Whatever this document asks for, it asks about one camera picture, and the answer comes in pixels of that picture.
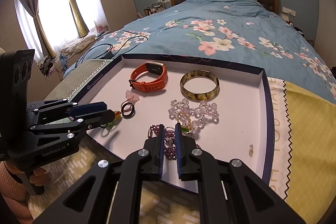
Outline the blue floral duvet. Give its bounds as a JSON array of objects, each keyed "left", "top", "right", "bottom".
[{"left": 64, "top": 0, "right": 336, "bottom": 104}]

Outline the nightstand clutter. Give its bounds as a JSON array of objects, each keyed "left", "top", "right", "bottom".
[{"left": 143, "top": 0, "right": 166, "bottom": 17}]

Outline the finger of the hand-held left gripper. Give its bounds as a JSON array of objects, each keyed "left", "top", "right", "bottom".
[
  {"left": 73, "top": 109, "right": 116, "bottom": 133},
  {"left": 66, "top": 101, "right": 108, "bottom": 117}
]

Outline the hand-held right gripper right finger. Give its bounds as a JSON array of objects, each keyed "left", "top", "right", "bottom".
[{"left": 175, "top": 123, "right": 306, "bottom": 224}]

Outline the person's left forearm pink sleeve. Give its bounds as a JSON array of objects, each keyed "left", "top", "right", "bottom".
[{"left": 0, "top": 160, "right": 36, "bottom": 224}]

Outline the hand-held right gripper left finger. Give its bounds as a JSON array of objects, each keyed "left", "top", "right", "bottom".
[{"left": 33, "top": 124, "right": 166, "bottom": 224}]

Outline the bright window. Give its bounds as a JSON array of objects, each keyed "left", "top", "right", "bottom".
[{"left": 20, "top": 0, "right": 105, "bottom": 56}]

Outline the orange smartwatch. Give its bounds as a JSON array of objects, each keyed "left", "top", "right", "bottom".
[{"left": 129, "top": 61, "right": 168, "bottom": 93}]

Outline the dark bedside clutter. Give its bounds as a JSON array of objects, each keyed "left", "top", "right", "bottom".
[{"left": 293, "top": 26, "right": 315, "bottom": 48}]

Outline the yellow green bead charm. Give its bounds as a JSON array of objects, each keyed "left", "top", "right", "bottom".
[{"left": 101, "top": 110, "right": 123, "bottom": 130}]

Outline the black cable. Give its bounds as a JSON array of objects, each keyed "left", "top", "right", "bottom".
[{"left": 75, "top": 35, "right": 149, "bottom": 69}]

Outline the person's left hand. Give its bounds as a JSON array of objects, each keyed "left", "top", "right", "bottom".
[{"left": 28, "top": 164, "right": 51, "bottom": 186}]

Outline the gold green charm chain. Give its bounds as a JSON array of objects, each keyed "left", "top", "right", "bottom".
[{"left": 176, "top": 112, "right": 194, "bottom": 134}]

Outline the pink woven stone bracelet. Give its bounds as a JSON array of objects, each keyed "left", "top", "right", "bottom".
[{"left": 121, "top": 91, "right": 140, "bottom": 110}]

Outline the purple bead bracelet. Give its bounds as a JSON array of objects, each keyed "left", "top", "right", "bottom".
[{"left": 147, "top": 124, "right": 202, "bottom": 161}]

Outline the patterned cloth bag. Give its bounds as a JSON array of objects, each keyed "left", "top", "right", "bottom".
[{"left": 37, "top": 54, "right": 57, "bottom": 79}]

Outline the tortoiseshell bangle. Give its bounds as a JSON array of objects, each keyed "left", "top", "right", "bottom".
[{"left": 180, "top": 70, "right": 219, "bottom": 101}]

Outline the dark ring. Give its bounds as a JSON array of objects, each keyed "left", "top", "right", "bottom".
[{"left": 121, "top": 102, "right": 136, "bottom": 118}]

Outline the white crumpled bedding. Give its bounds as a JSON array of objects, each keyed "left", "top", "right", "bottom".
[{"left": 60, "top": 34, "right": 96, "bottom": 54}]

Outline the clear crystal bead bracelet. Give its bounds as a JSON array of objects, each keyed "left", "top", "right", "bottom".
[{"left": 168, "top": 99, "right": 219, "bottom": 135}]

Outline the patchwork green yellow blanket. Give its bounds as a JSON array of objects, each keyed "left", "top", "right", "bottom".
[{"left": 26, "top": 59, "right": 336, "bottom": 224}]

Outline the dark blue box tray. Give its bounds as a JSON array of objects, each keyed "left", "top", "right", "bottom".
[{"left": 43, "top": 54, "right": 276, "bottom": 199}]

